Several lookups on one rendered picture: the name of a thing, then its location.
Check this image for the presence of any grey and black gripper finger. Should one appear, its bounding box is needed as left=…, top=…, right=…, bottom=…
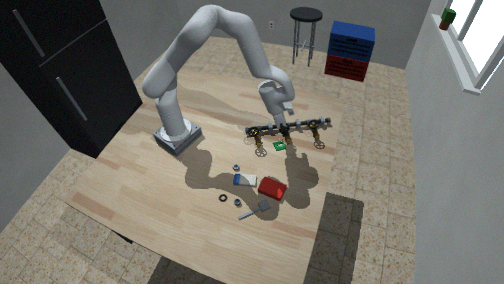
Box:
left=280, top=123, right=289, bottom=137

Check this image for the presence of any dark grey pipe with tee junction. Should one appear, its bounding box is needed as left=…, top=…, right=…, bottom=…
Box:
left=245, top=116, right=331, bottom=147

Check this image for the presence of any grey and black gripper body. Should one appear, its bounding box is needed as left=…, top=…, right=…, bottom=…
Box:
left=271, top=112, right=286, bottom=129

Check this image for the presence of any green tag with gold chain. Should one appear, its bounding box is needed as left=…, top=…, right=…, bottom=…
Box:
left=273, top=139, right=286, bottom=151

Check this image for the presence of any red rectangular block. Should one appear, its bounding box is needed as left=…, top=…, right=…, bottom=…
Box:
left=258, top=177, right=287, bottom=201

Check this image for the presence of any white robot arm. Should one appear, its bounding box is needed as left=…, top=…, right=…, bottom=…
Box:
left=142, top=5, right=295, bottom=142

